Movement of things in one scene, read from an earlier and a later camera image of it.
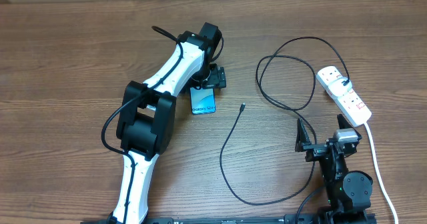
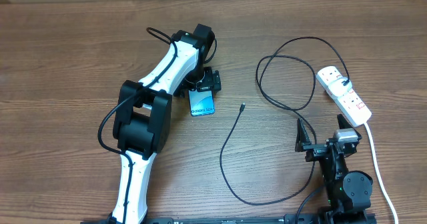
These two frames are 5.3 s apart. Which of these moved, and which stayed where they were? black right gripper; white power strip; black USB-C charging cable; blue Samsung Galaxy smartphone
Moved: black USB-C charging cable
Stayed: black right gripper; white power strip; blue Samsung Galaxy smartphone
